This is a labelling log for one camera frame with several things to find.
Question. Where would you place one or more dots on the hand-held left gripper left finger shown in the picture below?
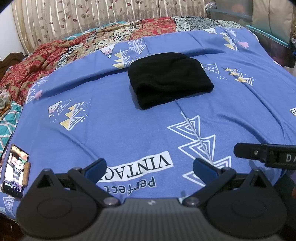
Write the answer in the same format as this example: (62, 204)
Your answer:
(95, 170)

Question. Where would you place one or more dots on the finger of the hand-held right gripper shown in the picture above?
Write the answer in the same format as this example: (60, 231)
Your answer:
(249, 151)

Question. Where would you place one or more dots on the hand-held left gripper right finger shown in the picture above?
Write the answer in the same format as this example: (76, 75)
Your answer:
(204, 171)

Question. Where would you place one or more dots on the black pants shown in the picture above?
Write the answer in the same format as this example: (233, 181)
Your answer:
(168, 78)

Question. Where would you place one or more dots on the dark cloth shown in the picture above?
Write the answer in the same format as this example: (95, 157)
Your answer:
(285, 183)

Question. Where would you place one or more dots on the blue printed bedsheet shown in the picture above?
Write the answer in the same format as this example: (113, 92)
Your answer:
(138, 125)

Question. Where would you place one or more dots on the smartphone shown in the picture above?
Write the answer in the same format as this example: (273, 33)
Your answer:
(15, 171)

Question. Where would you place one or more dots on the teal patterned cloth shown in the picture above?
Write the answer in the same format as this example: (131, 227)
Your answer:
(8, 125)

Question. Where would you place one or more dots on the beige floral scarf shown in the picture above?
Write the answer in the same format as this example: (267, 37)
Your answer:
(4, 102)

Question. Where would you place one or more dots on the red patterned blanket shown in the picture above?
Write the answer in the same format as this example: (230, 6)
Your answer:
(34, 67)

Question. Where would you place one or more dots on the glass table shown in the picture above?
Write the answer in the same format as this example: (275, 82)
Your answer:
(266, 27)

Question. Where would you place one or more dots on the wooden headboard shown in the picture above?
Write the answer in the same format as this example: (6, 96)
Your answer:
(10, 64)

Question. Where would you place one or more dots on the black white patterned cloth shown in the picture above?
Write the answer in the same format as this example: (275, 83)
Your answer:
(198, 23)

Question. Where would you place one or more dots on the beige leaf print curtain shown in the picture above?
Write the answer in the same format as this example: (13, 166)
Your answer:
(92, 20)

